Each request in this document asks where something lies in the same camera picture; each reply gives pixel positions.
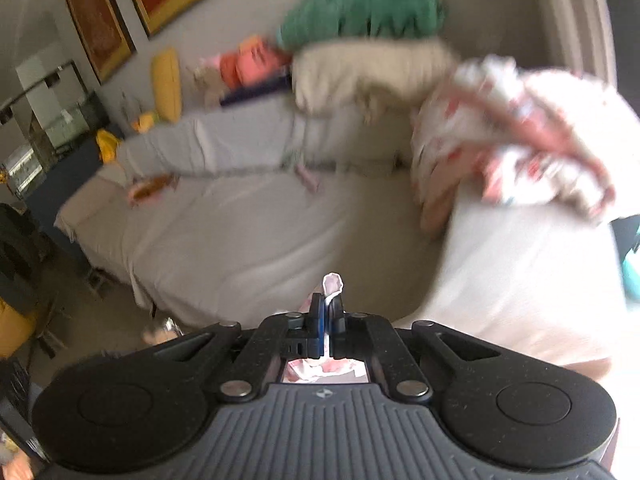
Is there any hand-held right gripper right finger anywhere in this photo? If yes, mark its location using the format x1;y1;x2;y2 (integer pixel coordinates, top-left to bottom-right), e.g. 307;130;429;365
328;294;496;405

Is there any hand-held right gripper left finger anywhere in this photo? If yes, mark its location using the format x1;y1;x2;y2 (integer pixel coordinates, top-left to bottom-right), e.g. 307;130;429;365
152;293;327;403

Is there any white pink soft cloth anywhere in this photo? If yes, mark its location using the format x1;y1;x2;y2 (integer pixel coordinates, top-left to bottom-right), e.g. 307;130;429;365
286;273;369;384

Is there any bed with white sheet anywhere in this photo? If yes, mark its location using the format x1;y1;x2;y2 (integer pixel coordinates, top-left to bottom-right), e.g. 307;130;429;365
54;95;632;376

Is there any grey cushion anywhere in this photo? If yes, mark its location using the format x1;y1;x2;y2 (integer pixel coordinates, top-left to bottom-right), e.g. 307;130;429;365
116;95;311;179

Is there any small brown toy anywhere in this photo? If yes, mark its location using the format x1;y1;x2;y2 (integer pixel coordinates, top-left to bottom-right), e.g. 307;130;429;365
127;172;179;207

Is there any cream pillow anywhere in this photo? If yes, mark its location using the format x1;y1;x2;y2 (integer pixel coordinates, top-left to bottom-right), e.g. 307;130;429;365
290;40;461;123

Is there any floral printed blanket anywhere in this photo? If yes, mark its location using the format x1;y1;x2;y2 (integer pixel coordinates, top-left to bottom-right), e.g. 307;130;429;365
410;55;640;231

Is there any orange pink plush toy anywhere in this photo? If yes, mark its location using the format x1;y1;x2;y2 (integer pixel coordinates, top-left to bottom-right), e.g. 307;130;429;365
200;35;293;96

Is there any yellow cloth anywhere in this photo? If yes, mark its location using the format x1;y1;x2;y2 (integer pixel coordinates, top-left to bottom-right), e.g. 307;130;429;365
95;129;123;164

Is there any yellow plush toy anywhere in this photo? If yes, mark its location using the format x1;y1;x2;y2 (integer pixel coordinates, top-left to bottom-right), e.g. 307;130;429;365
151;48;183;124

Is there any dark blue cabinet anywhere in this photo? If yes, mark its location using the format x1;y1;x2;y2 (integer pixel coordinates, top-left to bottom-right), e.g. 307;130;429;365
24;135;126;281

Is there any black chair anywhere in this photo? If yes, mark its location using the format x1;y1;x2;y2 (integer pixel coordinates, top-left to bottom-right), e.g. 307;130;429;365
0;203;56;321

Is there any green plush toy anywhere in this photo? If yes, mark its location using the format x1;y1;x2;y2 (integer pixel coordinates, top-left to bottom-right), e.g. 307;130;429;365
278;0;447;51

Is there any glass aquarium tank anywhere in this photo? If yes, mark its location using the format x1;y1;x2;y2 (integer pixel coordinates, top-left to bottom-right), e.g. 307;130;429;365
0;58;111;196

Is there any brown gold framed picture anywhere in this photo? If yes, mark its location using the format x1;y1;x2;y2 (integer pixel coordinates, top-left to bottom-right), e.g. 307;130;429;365
62;0;137;85

